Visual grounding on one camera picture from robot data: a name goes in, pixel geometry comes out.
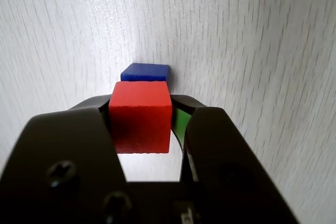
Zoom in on blue cube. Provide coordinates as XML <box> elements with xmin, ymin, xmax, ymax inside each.
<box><xmin>120</xmin><ymin>62</ymin><xmax>170</xmax><ymax>90</ymax></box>

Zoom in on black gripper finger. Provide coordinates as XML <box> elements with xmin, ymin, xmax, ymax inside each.
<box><xmin>170</xmin><ymin>94</ymin><xmax>300</xmax><ymax>224</ymax></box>
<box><xmin>0</xmin><ymin>93</ymin><xmax>132</xmax><ymax>224</ymax></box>

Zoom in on red cube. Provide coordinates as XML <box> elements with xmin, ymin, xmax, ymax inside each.
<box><xmin>108</xmin><ymin>80</ymin><xmax>173</xmax><ymax>155</ymax></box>

